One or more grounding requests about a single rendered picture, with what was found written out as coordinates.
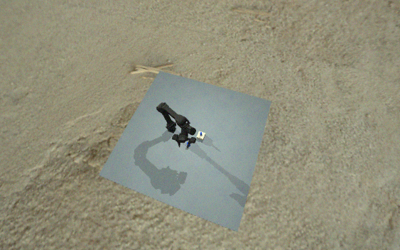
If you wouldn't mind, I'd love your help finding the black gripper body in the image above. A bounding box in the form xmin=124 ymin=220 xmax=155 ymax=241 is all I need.
xmin=172 ymin=131 xmax=196 ymax=143

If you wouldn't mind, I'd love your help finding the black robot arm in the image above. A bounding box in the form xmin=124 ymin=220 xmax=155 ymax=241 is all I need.
xmin=156 ymin=102 xmax=196 ymax=143

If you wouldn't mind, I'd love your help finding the cream block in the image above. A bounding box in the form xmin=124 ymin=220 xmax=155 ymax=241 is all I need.
xmin=197 ymin=131 xmax=205 ymax=140

